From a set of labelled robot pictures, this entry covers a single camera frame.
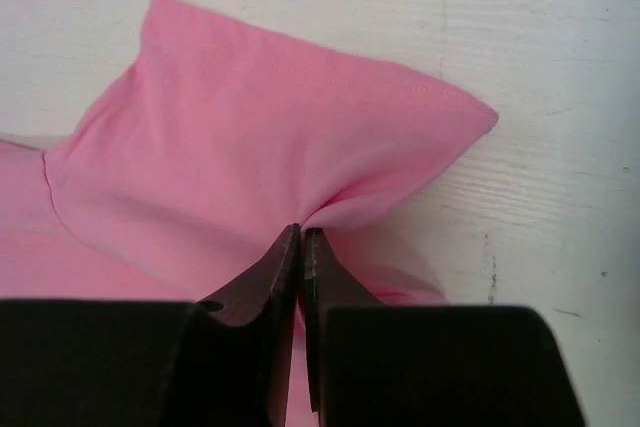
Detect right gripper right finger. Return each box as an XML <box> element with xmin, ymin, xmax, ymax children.
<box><xmin>303</xmin><ymin>229</ymin><xmax>585</xmax><ymax>426</ymax></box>

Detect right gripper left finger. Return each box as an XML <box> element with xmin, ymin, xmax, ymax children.
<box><xmin>1</xmin><ymin>224</ymin><xmax>301</xmax><ymax>426</ymax></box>

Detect pink t shirt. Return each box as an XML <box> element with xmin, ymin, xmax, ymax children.
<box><xmin>0</xmin><ymin>0</ymin><xmax>500</xmax><ymax>427</ymax></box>

